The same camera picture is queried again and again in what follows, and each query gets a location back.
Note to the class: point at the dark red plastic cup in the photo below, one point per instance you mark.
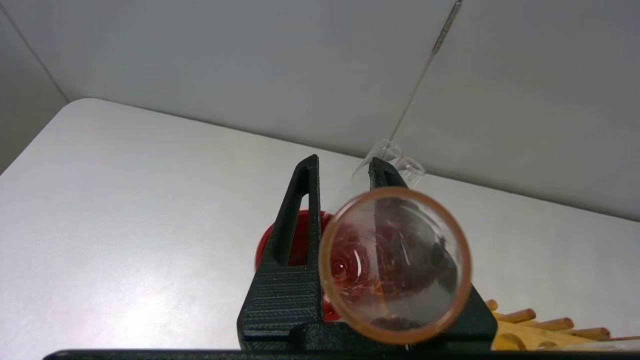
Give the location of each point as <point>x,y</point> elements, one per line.
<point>300,245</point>

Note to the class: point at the wooden test tube rack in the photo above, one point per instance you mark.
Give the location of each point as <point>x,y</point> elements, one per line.
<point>530,332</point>

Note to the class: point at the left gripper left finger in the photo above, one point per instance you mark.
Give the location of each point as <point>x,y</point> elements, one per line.
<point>280,310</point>

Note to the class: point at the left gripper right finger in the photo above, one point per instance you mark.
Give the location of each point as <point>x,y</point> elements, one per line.
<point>480,325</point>

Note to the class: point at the test tube with red pigment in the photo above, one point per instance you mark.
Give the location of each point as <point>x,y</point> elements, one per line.
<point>395,265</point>

